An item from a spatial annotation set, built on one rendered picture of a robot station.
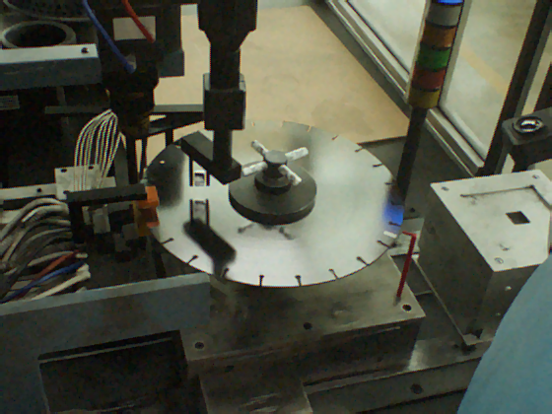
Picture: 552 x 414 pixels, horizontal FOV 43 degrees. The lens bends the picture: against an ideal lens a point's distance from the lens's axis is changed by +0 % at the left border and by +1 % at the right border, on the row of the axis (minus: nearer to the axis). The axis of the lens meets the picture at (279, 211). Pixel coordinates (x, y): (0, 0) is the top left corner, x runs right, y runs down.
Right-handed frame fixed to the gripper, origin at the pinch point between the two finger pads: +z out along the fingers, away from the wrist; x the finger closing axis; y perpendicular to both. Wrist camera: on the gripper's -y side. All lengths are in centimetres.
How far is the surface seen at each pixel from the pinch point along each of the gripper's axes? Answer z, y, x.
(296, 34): 23, -15, 105
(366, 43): 20, 1, 99
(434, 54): -4.5, -5.3, 36.5
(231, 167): 2.5, -32.4, 13.0
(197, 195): 10.3, -35.5, 17.7
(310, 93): 25, -13, 78
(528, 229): 10.8, 8.8, 19.4
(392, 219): 8.0, -11.8, 14.2
